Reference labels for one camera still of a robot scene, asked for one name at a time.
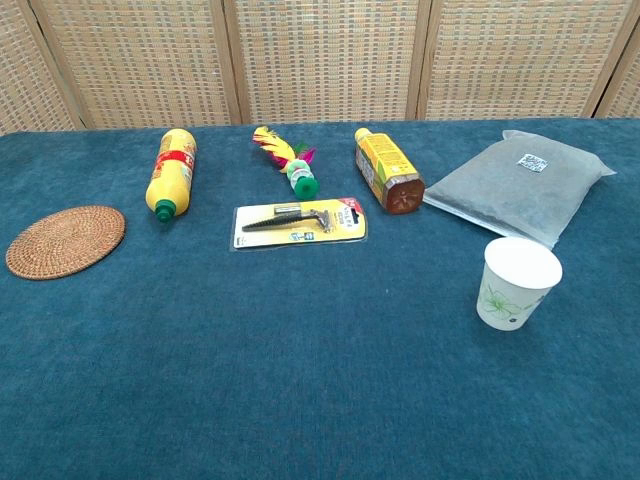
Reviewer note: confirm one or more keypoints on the white paper cup green print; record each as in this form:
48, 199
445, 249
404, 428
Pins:
515, 295

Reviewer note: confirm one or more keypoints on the round woven rattan coaster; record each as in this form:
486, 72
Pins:
65, 242

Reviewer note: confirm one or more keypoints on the razor in yellow blister pack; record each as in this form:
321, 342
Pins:
300, 225

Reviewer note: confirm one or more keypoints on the colourful feather shuttlecock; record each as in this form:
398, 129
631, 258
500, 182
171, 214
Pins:
282, 150

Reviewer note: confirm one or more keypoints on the amber tea bottle yellow label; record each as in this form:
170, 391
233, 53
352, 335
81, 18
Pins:
387, 165

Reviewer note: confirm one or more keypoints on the yellow bottle with green cap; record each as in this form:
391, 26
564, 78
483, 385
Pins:
171, 170

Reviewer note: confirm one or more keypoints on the woven folding screen panel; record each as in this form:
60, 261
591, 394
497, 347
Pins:
627, 90
140, 60
520, 60
325, 60
25, 80

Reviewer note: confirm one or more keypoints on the grey plastic bag with label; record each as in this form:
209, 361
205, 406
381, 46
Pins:
515, 192

